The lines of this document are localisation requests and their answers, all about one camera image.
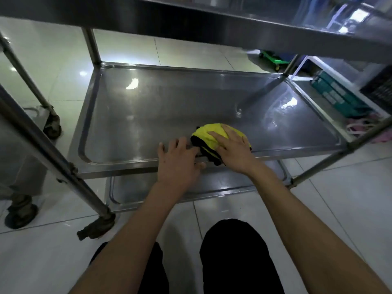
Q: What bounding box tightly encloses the black plastic crate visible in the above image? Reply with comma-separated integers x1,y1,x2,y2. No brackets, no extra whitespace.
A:
360,65,392,114

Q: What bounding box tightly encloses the person's leg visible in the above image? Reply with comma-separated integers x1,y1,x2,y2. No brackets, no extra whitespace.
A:
199,218,286,294
89,241,169,294

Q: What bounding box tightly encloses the pink plastic bag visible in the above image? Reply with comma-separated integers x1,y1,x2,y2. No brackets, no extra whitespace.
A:
346,116,392,145

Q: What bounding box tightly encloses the person's right leg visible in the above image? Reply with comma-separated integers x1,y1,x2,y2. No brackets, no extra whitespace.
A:
199,218,286,294

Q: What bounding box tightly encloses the white storage rack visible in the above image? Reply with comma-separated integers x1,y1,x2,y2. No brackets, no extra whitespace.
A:
289,55,392,142

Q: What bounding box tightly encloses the person's left leg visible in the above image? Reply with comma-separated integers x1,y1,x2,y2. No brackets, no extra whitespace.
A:
89,241,169,294

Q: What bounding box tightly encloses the person's right forearm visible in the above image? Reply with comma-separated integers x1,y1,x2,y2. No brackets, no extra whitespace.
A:
242,165,392,294

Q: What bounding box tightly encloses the dark trolley caster wheel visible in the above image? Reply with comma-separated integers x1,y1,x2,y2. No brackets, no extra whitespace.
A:
77,212,116,241

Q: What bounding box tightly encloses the person's left hand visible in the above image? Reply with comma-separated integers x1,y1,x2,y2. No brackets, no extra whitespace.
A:
156,137,206,192

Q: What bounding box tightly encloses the green wheeled dolly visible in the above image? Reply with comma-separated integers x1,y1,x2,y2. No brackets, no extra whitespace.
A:
259,50,290,71

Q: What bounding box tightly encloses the stainless steel trolley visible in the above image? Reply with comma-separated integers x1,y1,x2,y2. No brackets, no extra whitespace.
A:
0,0,392,241

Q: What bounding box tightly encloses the person's right hand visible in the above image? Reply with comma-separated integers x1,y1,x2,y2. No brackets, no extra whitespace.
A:
208,124,261,177

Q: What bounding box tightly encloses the person's left forearm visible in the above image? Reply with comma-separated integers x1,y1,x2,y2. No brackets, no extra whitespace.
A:
69,180,197,294

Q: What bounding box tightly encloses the yellow and black cloth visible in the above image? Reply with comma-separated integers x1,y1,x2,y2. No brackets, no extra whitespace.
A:
190,123,252,166

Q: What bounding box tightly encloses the grey metal cart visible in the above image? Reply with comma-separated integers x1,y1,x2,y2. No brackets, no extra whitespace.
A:
0,32,62,230

